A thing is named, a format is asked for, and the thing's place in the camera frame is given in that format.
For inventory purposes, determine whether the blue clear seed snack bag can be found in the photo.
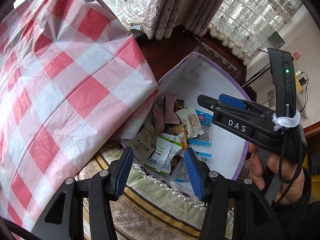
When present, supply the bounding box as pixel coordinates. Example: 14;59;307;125
174;147;212;183

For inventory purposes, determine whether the person's right hand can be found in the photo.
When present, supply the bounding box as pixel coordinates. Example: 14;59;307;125
248;143;306;205

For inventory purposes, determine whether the white green barcode packet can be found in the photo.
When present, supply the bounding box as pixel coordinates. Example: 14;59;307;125
144;137;183;175

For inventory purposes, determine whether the white nut snack packet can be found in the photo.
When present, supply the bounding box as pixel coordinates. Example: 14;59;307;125
176;107;204;139

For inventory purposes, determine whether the white purple storage box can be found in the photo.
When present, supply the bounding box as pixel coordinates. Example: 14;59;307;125
120;51;252;198

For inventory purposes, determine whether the pink snack packet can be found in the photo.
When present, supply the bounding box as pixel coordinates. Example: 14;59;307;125
164;93;180;124

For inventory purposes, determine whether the dark wooden side table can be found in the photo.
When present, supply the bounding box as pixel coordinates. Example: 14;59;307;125
136;25;247;85

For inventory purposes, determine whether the white lace curtain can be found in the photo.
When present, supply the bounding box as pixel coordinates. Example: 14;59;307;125
103;0;301;64

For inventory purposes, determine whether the red white checkered tablecloth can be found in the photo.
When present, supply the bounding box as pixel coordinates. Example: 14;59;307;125
1;0;157;230

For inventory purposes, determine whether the pink curtain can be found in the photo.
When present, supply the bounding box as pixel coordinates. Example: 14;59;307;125
141;0;223;40

